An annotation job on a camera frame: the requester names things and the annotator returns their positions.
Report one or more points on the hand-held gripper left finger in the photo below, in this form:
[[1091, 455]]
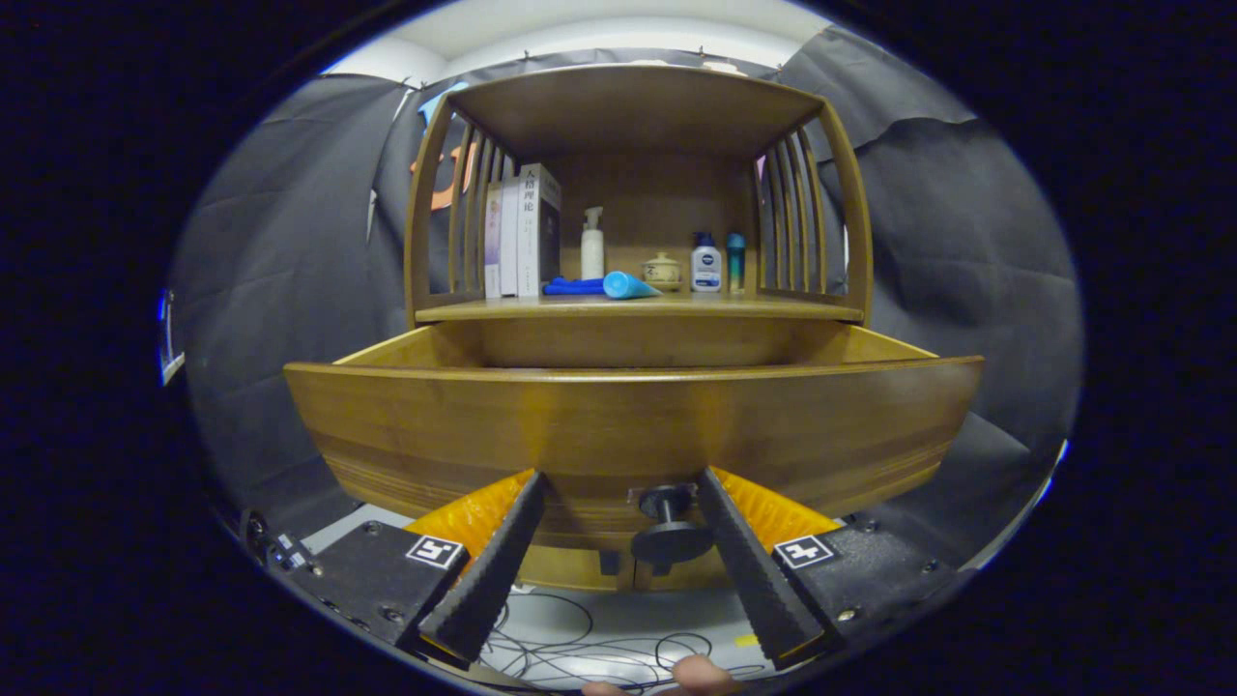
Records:
[[493, 580]]

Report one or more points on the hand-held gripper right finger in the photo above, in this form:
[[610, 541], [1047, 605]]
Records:
[[754, 580]]

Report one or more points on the black drawer knob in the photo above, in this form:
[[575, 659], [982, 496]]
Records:
[[667, 536]]

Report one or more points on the wooden drawer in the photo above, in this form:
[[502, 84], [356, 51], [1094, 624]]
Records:
[[628, 416]]

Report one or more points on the blue cleanser tube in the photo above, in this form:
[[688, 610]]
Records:
[[628, 285]]

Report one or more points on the wooden cabinet door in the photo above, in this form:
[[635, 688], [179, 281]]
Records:
[[686, 578], [570, 570]]

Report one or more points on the wooden countertop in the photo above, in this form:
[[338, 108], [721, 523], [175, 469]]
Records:
[[754, 302]]

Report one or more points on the wooden cabinet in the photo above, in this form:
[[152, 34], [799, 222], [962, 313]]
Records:
[[638, 106]]

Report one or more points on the black floor device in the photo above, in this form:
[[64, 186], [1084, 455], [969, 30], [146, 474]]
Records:
[[275, 546]]

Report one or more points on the blue folded cloth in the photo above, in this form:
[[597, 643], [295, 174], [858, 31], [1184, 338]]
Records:
[[575, 286]]

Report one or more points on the white bottle with blue cap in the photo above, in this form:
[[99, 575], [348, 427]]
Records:
[[706, 266]]

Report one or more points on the slim teal bottle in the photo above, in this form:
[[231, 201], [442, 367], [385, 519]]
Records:
[[735, 261]]

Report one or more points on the beige lidded teacup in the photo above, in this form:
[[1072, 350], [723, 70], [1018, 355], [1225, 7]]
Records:
[[664, 269]]

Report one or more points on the pale purple book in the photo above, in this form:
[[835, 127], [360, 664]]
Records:
[[492, 251]]

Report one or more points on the white book with portrait cover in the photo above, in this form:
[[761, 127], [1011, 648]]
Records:
[[530, 242]]

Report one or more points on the white pump bottle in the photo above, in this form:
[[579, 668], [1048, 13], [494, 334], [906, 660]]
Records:
[[592, 251]]

